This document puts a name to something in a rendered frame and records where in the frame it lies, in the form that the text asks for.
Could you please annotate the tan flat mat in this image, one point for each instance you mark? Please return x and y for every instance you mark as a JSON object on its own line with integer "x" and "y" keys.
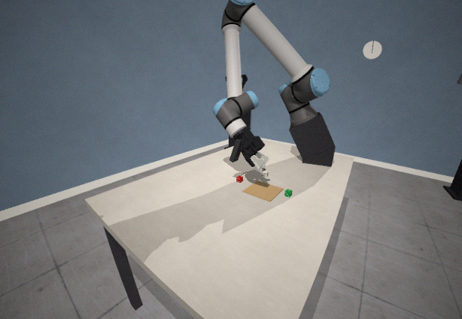
{"x": 263, "y": 190}

